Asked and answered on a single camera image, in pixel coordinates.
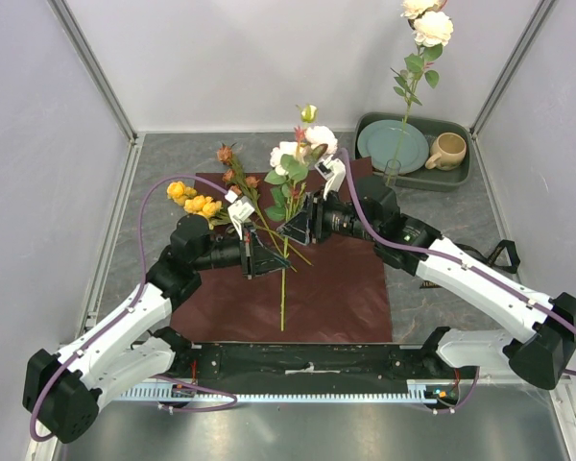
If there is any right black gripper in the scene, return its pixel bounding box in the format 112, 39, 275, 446
276, 184, 379, 246

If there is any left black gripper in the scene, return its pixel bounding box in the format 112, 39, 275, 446
193, 223, 290, 279

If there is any pink rose stem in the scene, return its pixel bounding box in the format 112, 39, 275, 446
263, 103, 340, 332

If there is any flower bouquet red paper wrap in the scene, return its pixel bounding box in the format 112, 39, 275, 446
169, 158, 395, 344

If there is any black ribbon gold lettering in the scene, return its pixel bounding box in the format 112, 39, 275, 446
419, 238, 520, 291

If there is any white rose stem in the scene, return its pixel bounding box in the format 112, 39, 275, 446
394, 1, 468, 192

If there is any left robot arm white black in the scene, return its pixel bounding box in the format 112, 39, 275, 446
23, 215, 290, 444

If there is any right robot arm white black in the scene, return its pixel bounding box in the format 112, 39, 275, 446
278, 178, 576, 390

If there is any clear glass vase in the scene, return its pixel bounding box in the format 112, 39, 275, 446
383, 158, 401, 188

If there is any orange brown flower stem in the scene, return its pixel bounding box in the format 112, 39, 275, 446
217, 144, 296, 257

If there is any yellow rose stem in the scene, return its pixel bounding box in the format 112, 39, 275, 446
166, 181, 231, 230

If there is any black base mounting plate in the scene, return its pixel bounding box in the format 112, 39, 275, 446
167, 343, 475, 396

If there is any teal ceramic plate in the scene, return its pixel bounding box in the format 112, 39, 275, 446
356, 120, 429, 174

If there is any dark green tray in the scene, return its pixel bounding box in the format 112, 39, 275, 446
354, 112, 472, 192

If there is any beige ceramic mug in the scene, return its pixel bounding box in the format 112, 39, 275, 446
425, 133, 468, 171

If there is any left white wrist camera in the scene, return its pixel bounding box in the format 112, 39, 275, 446
225, 190, 255, 238

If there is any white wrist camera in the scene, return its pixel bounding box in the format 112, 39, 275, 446
225, 190, 255, 238
315, 155, 346, 200

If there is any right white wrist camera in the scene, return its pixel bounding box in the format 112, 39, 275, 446
315, 155, 346, 200

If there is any light blue cable duct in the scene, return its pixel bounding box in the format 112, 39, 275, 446
116, 380, 446, 404

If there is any left aluminium corner post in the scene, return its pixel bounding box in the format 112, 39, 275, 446
47, 0, 139, 143

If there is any aluminium corner post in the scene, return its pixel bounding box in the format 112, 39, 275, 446
469, 0, 558, 137
47, 0, 139, 143

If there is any right aluminium corner post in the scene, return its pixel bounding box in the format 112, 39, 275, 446
469, 0, 558, 137

